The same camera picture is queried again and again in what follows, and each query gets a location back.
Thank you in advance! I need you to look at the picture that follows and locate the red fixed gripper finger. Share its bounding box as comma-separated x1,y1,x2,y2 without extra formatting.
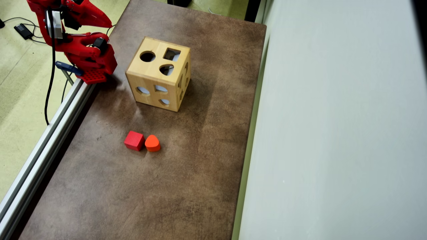
78,9,113,28

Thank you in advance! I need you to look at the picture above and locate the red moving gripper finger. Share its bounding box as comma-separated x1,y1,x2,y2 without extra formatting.
66,0,101,13

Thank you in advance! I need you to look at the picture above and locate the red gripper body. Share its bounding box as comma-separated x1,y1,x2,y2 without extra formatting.
27,0,82,30

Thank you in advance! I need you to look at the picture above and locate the red wooden cube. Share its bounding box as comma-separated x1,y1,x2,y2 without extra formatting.
124,131,145,151

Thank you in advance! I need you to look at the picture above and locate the wooden shape sorter box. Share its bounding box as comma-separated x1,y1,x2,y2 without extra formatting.
125,37,191,112

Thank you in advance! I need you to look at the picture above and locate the black power adapter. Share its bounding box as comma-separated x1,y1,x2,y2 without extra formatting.
14,23,34,40

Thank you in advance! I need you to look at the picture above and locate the blue clamp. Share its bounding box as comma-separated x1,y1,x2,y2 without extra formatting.
55,61,84,86

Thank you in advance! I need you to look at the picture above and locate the black object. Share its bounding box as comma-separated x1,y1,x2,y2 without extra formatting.
167,0,193,8

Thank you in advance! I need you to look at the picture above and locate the orange rounded triangle block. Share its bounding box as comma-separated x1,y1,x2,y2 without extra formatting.
144,134,161,152

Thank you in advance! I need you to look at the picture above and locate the brown table mat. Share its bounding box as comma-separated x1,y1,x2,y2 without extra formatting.
18,0,267,240

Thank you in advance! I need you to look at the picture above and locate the thin black floor cable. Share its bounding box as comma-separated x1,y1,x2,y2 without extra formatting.
3,17,47,44

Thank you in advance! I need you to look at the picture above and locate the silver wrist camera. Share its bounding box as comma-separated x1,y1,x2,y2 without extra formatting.
45,10,64,39

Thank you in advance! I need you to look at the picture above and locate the thick black camera cable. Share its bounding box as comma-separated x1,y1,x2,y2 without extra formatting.
44,8,56,126

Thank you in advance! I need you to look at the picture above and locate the aluminium profile rail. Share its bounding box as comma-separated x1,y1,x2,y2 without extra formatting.
0,78,97,240

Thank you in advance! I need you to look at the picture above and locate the dark post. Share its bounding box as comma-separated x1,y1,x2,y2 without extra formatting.
245,0,261,23

